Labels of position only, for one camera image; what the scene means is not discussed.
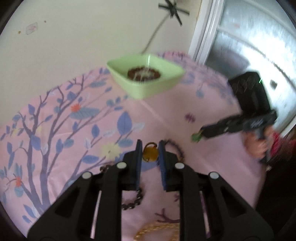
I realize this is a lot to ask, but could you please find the gold bead bracelet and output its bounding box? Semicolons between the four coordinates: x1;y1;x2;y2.
134;222;181;241

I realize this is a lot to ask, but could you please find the purple bead bracelet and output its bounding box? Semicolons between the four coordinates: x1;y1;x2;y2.
165;138;186;160

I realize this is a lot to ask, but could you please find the dark brown bead bracelet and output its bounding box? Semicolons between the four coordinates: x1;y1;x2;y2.
99;165;144;211

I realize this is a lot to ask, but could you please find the black wall cable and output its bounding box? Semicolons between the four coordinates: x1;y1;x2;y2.
141;0;190;53

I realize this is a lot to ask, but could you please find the white window frame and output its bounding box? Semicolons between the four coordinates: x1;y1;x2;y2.
188;0;225;65

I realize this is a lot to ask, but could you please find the right hand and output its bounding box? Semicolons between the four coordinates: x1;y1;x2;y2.
243;126;274;159

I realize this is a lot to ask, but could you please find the light green plastic tray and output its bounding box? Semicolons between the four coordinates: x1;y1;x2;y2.
107;54;185;99

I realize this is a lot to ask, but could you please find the brown bead bracelet in tray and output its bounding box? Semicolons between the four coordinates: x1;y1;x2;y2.
127;66;162;82

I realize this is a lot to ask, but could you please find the pink floral bed sheet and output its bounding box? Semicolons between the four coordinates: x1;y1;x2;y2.
1;52;264;234

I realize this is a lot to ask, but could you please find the amber gold pendant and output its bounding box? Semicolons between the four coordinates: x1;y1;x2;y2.
142;142;159;163

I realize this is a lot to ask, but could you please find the green jewelry piece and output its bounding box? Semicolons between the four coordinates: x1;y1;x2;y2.
191;131;203;143

